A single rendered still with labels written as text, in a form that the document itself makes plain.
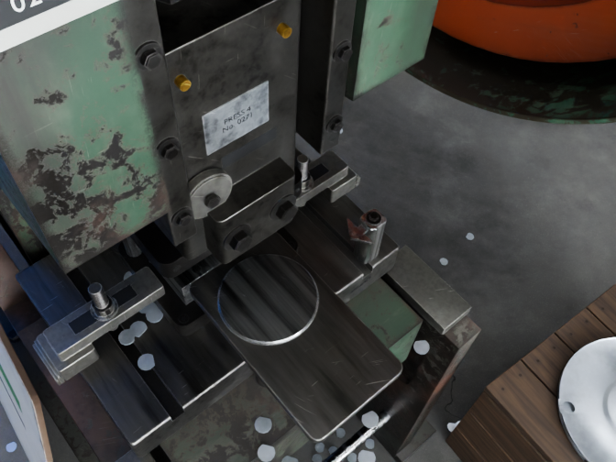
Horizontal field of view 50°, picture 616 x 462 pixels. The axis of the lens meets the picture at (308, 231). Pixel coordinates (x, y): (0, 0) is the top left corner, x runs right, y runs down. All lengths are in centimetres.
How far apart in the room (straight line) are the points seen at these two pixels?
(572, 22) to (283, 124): 30
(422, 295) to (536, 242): 96
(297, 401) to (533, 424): 62
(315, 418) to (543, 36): 48
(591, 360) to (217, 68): 101
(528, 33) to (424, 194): 119
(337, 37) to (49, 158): 26
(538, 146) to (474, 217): 36
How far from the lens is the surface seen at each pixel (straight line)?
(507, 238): 189
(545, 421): 130
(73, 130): 43
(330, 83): 60
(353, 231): 86
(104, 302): 83
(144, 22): 43
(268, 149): 66
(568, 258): 192
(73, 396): 97
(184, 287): 83
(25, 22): 33
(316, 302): 80
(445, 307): 99
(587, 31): 73
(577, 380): 134
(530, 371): 132
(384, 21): 58
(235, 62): 55
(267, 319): 79
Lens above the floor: 150
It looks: 57 degrees down
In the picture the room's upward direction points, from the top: 5 degrees clockwise
